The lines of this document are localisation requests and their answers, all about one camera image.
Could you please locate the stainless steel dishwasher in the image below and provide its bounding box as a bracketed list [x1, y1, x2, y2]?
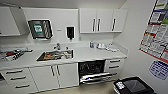
[77, 59, 116, 86]

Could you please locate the small blue bottle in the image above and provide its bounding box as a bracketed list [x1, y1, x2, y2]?
[89, 40, 95, 50]

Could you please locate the white bowl stack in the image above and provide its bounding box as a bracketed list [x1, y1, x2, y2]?
[95, 42, 107, 51]

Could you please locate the white cup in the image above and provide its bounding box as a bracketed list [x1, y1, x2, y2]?
[64, 51, 73, 61]

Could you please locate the orange bowl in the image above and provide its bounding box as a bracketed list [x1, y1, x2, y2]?
[44, 52, 55, 61]

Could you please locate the white sink base cabinet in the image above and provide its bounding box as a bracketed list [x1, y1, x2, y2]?
[29, 62, 81, 93]

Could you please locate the steel kitchen sink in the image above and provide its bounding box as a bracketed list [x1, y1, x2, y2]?
[35, 48, 75, 63]

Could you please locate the steel paper towel dispenser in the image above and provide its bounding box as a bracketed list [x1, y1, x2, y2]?
[27, 18, 54, 41]

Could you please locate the grey bin black lid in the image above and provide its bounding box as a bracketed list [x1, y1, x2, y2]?
[112, 76, 157, 94]

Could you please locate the notice poster board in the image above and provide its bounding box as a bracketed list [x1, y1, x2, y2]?
[138, 0, 168, 65]

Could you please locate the black wall soap dispenser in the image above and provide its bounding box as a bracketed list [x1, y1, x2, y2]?
[65, 25, 76, 41]

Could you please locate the small wall label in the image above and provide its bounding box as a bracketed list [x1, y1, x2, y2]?
[56, 28, 64, 33]

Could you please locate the white three-door wall cabinet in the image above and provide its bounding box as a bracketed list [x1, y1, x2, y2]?
[78, 7, 129, 35]

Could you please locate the white two-door wall cabinet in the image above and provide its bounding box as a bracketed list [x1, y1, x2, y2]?
[0, 5, 28, 37]

